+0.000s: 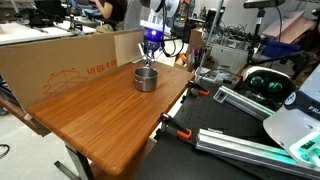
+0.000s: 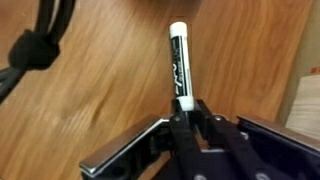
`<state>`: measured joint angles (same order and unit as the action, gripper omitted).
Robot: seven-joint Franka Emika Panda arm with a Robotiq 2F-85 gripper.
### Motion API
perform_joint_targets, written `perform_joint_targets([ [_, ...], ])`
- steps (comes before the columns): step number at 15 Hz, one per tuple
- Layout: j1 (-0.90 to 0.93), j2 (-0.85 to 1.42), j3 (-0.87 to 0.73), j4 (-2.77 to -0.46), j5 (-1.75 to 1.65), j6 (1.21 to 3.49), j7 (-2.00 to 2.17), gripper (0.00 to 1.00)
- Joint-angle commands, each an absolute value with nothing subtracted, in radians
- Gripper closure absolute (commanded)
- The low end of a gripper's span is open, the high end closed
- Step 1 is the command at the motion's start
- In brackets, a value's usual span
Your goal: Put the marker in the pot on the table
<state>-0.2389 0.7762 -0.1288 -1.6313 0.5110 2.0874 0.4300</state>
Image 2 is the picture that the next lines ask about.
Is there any brown cardboard box red print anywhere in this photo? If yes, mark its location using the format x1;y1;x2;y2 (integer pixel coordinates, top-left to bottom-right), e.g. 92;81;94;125
276;0;320;124

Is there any white black dry-erase marker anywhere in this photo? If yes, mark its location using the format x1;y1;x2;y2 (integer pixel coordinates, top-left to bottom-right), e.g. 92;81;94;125
168;21;195;112

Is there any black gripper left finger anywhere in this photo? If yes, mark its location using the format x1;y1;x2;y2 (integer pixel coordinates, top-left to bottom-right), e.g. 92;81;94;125
79;99;201;180

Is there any black wrapped cable bundle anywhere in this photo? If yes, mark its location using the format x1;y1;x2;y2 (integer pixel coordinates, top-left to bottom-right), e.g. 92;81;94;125
0;0;77;105

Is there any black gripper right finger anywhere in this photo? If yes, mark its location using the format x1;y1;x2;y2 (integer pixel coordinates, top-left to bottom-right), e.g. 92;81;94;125
194;99;320;180

